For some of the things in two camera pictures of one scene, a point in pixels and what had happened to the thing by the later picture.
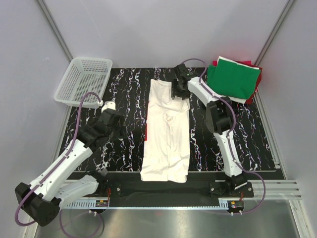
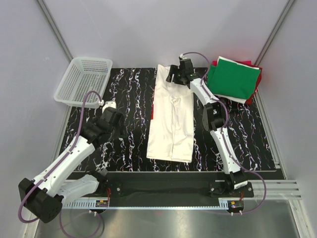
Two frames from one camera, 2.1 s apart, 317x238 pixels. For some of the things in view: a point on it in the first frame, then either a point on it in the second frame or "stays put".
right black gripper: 174,91 → 173,69
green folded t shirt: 233,79 stays put
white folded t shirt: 234,99 stays put
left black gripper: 121,132 stays put
